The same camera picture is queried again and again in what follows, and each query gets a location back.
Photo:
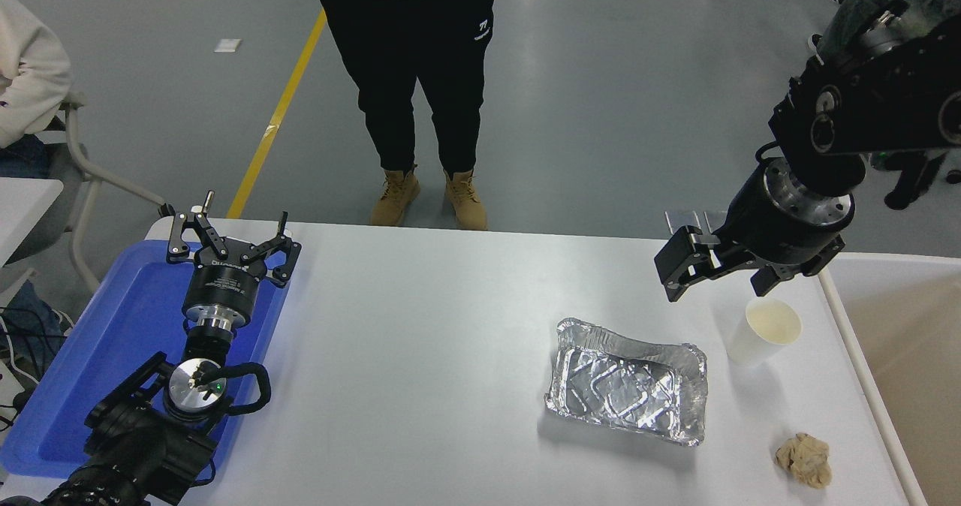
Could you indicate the clear floor plate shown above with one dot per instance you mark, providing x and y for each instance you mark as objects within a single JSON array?
[
  {"x": 715, "y": 217},
  {"x": 679, "y": 217}
]

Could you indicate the silver foil tray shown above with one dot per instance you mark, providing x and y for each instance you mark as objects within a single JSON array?
[{"x": 623, "y": 386}]

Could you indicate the large pale bin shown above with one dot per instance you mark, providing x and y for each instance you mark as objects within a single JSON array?
[{"x": 916, "y": 356}]

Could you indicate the white paper scrap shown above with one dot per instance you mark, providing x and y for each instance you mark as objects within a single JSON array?
[{"x": 227, "y": 45}]

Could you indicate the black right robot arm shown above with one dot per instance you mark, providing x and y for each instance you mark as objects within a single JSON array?
[{"x": 886, "y": 108}]

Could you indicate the seated person at small table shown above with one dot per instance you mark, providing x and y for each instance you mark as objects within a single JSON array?
[{"x": 30, "y": 70}]

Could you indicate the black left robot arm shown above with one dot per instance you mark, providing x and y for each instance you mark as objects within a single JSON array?
[{"x": 135, "y": 453}]

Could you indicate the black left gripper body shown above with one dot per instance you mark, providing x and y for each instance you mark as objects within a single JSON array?
[{"x": 221, "y": 287}]

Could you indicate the white paper cup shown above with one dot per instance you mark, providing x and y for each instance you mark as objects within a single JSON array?
[{"x": 751, "y": 344}]

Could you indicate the standing person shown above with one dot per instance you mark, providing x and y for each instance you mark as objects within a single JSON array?
[{"x": 409, "y": 55}]

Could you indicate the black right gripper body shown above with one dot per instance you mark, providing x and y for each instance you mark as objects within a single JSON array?
[{"x": 758, "y": 228}]

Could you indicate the white frame chair grey seat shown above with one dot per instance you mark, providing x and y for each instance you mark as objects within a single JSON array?
[{"x": 79, "y": 153}]

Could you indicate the crumpled tan paper ball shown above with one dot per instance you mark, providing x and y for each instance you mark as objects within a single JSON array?
[{"x": 803, "y": 457}]

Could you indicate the blue plastic tray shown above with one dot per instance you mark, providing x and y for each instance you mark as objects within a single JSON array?
[{"x": 112, "y": 326}]

